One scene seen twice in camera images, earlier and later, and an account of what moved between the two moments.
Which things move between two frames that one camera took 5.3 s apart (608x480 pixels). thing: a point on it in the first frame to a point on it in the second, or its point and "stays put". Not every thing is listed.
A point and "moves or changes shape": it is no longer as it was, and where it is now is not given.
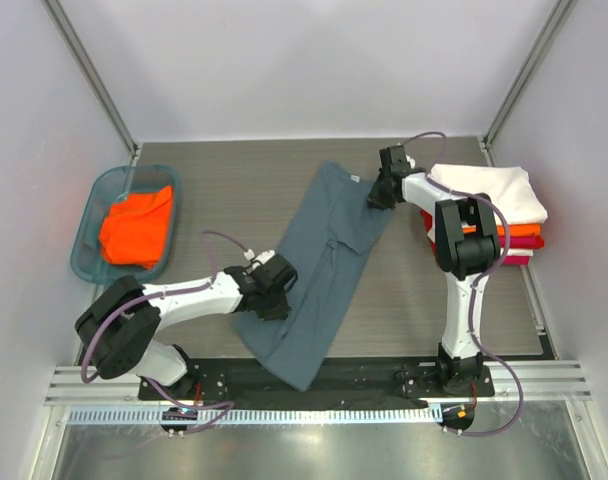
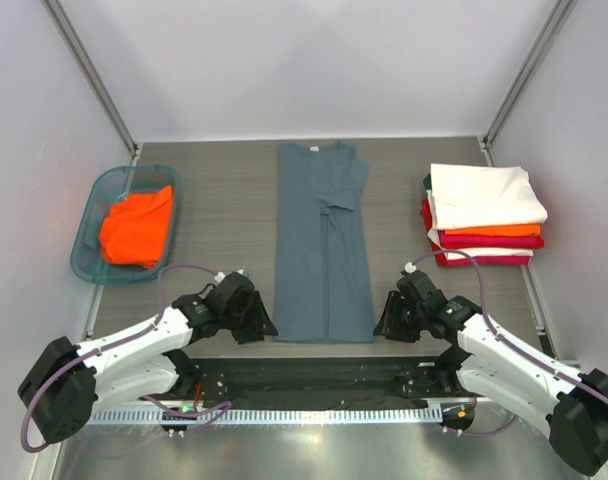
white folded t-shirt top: [511, 188] stays put
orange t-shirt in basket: [135, 231] stays put
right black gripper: [381, 195] to [404, 314]
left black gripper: [278, 312] to [260, 323]
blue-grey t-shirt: [332, 237] moves or changes shape
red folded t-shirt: [428, 221] stays put
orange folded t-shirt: [514, 230] stays put
